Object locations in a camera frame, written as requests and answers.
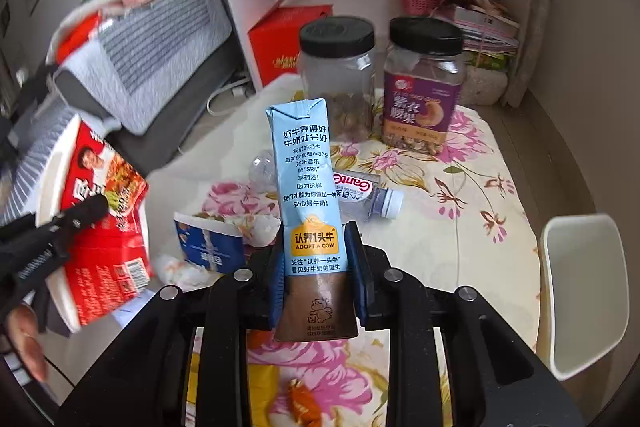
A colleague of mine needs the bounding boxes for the orange peel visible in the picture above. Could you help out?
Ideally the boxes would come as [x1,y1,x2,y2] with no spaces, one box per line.
[286,378,322,426]

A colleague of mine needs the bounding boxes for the clear jar with black lid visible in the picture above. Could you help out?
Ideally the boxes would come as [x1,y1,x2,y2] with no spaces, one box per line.
[299,16,376,142]

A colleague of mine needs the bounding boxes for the white textured bag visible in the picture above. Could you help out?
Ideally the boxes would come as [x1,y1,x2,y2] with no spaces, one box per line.
[459,67,509,106]

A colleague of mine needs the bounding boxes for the person's left hand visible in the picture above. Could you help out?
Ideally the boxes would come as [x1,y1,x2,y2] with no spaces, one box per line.
[6,304,49,383]

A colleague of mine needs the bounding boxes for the stack of papers and notebooks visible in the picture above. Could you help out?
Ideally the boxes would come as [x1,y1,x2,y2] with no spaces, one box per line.
[434,0,522,68]

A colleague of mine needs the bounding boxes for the clear crushed plastic bottle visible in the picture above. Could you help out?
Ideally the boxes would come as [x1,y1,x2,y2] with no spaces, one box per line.
[249,149,405,223]

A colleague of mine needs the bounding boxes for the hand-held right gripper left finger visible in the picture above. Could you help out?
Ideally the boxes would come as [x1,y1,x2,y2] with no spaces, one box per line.
[57,234,291,427]

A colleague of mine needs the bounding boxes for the blue white paper cup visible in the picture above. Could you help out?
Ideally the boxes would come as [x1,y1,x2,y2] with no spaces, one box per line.
[173,211,246,275]

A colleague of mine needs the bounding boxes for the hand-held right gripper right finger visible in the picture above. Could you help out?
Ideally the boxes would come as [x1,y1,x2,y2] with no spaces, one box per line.
[342,220,586,427]

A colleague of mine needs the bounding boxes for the red cardboard box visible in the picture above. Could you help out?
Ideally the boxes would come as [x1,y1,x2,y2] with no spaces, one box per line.
[248,6,333,88]

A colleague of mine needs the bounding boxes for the red instant noodle cup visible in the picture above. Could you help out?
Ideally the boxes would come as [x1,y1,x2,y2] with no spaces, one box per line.
[37,114,153,334]

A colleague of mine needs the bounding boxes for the purple label nut jar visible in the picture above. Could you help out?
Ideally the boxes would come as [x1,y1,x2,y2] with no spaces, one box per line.
[381,17,468,156]

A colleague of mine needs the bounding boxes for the crumpled white tissue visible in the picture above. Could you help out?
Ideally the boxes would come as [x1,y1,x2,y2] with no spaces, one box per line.
[244,214,282,248]
[152,253,212,290]

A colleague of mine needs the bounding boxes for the blue milk carton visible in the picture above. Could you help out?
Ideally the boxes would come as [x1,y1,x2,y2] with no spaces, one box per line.
[265,97,360,342]

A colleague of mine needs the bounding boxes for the grey sofa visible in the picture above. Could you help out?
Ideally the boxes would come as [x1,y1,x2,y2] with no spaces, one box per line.
[0,0,247,188]

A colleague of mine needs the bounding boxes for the green white box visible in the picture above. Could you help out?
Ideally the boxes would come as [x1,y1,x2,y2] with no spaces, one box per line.
[465,51,517,72]

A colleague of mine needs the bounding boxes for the red orange cloth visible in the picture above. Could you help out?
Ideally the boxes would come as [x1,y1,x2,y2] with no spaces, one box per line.
[54,9,104,64]

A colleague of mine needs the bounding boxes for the yellow snack wrapper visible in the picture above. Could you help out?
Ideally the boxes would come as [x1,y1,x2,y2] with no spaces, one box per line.
[249,363,281,427]

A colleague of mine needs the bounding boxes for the white trash bin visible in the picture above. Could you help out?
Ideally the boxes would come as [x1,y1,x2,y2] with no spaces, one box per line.
[537,213,630,381]

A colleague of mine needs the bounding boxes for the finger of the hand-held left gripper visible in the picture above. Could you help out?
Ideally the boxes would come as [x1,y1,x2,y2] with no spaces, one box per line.
[0,194,110,315]

